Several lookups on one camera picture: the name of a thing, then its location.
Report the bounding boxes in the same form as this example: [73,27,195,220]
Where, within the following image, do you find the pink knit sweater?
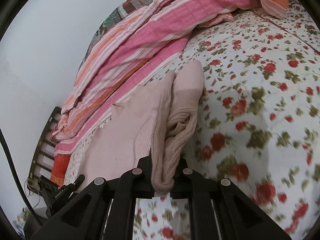
[79,60,204,193]

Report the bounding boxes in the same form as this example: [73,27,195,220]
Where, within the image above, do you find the dark wooden headboard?
[28,106,61,180]

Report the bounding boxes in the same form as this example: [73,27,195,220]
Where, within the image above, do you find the red pillow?
[50,154,71,187]

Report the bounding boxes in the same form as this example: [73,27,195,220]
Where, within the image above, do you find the floral bed sheet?
[63,0,320,240]

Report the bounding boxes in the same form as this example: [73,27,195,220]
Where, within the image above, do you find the pink striped quilt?
[51,0,288,154]

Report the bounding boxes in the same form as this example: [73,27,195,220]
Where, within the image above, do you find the dark floral blanket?
[78,0,153,70]

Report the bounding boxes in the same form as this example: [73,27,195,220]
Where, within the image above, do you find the black cable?
[0,127,45,227]

